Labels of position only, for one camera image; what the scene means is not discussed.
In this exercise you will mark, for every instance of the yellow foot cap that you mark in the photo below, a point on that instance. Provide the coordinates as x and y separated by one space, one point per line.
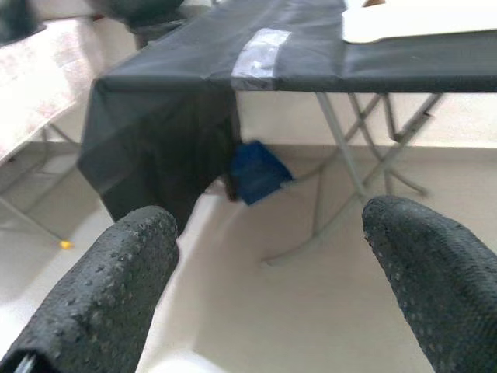
67 245

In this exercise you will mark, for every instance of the blue box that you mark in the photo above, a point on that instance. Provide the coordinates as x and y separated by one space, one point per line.
258 173

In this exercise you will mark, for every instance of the white plastic table top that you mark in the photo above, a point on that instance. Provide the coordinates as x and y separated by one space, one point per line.
407 23

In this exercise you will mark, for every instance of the black tablecloth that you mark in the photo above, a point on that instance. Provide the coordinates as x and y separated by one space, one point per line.
174 58

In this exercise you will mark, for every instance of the black wok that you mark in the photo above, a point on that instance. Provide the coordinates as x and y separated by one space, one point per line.
136 9

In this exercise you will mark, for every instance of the metal folding table frame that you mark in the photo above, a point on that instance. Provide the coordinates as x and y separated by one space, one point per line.
341 136

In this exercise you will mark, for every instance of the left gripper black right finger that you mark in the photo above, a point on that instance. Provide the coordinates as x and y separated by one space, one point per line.
446 291

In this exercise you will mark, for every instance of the grey metal stand frame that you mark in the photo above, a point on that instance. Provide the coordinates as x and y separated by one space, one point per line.
39 226

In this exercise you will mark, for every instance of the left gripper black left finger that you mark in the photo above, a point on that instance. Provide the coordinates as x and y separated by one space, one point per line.
101 295

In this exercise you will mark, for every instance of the clear tape strip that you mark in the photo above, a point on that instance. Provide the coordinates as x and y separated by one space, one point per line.
260 54

